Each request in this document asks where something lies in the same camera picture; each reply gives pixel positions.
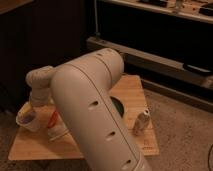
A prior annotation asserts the wooden table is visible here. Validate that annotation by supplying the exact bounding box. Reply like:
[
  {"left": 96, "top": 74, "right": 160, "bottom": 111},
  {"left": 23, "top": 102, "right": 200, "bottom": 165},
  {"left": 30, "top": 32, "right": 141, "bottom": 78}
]
[{"left": 9, "top": 75, "right": 159, "bottom": 160}]

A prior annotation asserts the orange carrot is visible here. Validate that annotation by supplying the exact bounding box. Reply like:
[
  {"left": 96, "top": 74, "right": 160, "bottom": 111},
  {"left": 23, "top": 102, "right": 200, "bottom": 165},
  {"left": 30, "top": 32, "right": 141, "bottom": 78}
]
[{"left": 47, "top": 111, "right": 59, "bottom": 128}]

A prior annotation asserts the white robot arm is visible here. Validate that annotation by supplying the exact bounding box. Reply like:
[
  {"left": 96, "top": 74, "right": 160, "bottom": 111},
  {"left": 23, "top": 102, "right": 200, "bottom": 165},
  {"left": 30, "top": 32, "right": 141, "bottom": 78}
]
[{"left": 25, "top": 48, "right": 152, "bottom": 171}]

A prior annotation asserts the green ceramic bowl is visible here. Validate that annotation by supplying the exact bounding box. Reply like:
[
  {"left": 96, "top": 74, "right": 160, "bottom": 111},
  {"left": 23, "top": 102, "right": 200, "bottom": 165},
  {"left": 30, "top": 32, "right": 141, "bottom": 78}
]
[{"left": 110, "top": 96, "right": 124, "bottom": 117}]

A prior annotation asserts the background shelf unit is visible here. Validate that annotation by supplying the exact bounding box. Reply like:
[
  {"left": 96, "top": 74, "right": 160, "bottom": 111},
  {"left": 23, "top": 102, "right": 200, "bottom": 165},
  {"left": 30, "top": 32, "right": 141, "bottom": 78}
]
[{"left": 85, "top": 0, "right": 213, "bottom": 112}]

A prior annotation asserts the white green sponge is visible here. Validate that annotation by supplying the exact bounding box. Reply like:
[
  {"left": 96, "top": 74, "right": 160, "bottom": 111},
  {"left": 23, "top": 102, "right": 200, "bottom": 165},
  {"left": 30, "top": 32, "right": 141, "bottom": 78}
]
[{"left": 47, "top": 124, "right": 68, "bottom": 141}]

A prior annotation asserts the white plastic bottle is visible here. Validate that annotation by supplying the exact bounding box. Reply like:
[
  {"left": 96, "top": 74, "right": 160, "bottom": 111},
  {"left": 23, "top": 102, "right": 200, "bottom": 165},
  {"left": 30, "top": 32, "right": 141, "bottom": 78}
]
[{"left": 133, "top": 109, "right": 150, "bottom": 136}]

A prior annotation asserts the vertical metal pole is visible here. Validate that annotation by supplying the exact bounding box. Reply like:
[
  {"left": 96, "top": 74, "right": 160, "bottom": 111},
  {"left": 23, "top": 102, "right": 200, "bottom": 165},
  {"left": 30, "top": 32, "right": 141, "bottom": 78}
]
[{"left": 94, "top": 0, "right": 100, "bottom": 39}]

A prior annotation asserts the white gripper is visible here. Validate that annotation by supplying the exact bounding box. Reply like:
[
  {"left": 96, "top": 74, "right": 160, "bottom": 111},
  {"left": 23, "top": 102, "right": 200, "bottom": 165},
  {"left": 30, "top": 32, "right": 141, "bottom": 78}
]
[{"left": 17, "top": 89, "right": 53, "bottom": 125}]

